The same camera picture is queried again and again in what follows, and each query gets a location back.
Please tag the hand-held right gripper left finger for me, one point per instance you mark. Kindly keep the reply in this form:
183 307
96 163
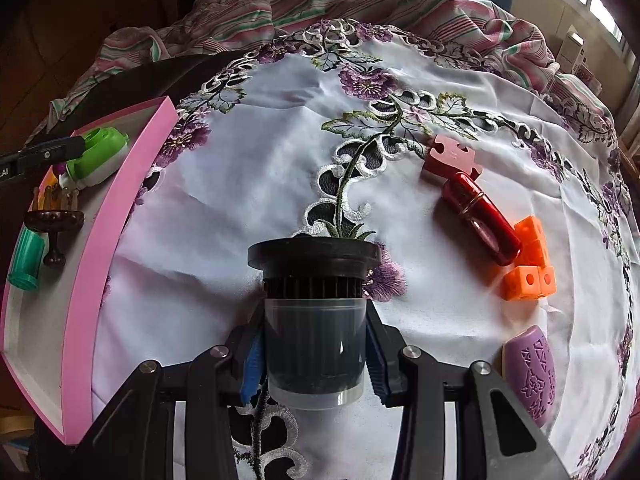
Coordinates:
250 370

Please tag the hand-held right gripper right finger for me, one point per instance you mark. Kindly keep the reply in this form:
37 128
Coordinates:
377 370

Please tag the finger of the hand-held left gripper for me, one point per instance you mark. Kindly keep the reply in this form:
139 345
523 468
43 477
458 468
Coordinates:
45 155

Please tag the green round plastic gadget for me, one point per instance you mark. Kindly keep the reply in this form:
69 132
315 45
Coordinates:
100 152

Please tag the dark wooden comb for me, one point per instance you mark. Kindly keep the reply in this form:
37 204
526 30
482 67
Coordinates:
55 221

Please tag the black container with clear cup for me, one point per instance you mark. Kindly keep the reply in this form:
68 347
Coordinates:
312 345

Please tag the pink shallow cardboard box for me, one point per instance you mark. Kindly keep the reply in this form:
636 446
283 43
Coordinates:
95 260

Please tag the orange cube block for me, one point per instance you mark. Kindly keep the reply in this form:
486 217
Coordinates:
530 270

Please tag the red puzzle piece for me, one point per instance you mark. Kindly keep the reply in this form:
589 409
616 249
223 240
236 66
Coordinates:
450 157

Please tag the orange plastic clip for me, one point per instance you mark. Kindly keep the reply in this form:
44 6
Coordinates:
46 180

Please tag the wooden wardrobe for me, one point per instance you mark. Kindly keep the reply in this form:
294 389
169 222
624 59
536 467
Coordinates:
75 35

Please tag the purple egg-shaped case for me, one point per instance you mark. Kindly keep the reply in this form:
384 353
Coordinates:
532 375

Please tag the glossy red tube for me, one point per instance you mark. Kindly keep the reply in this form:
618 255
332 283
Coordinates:
480 215

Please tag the white embroidered floral tablecloth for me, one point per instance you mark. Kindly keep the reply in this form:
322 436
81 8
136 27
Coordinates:
250 125

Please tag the wooden side shelf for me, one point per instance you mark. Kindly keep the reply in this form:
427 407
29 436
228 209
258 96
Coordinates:
629 155

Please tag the pink striped bed sheet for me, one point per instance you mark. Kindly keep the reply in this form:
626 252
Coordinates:
350 0

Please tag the small pink patterned box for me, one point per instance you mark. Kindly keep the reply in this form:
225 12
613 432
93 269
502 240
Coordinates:
587 77

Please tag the white carton box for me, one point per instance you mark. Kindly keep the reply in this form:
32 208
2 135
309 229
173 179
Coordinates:
570 50

